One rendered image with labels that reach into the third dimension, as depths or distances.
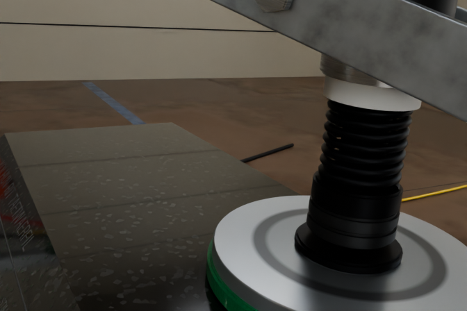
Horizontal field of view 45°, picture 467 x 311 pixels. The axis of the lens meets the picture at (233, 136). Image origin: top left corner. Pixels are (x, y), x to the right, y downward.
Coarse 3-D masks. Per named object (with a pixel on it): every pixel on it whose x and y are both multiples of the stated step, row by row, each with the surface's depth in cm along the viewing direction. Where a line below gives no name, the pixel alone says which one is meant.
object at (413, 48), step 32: (224, 0) 39; (256, 0) 37; (288, 0) 36; (320, 0) 35; (352, 0) 34; (384, 0) 33; (288, 32) 37; (320, 32) 36; (352, 32) 35; (384, 32) 34; (416, 32) 33; (448, 32) 32; (352, 64) 35; (384, 64) 34; (416, 64) 33; (448, 64) 32; (416, 96) 34; (448, 96) 33
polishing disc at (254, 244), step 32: (224, 224) 47; (256, 224) 47; (288, 224) 48; (416, 224) 50; (224, 256) 42; (256, 256) 42; (288, 256) 42; (416, 256) 44; (448, 256) 45; (256, 288) 38; (288, 288) 38; (320, 288) 38; (352, 288) 39; (384, 288) 39; (416, 288) 40; (448, 288) 40
